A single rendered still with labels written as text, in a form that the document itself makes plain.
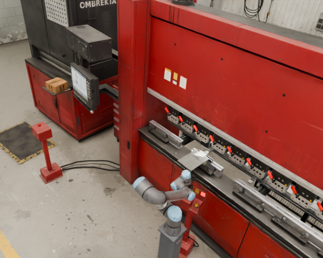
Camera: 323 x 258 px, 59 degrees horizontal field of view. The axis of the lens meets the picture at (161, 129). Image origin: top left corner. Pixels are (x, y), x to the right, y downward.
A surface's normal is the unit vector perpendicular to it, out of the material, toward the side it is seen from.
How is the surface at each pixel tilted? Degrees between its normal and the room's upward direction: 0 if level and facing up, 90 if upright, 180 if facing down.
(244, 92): 90
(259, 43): 90
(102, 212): 0
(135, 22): 90
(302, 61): 90
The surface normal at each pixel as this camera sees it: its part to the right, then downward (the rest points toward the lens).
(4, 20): 0.73, 0.44
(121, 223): 0.07, -0.81
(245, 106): -0.73, 0.35
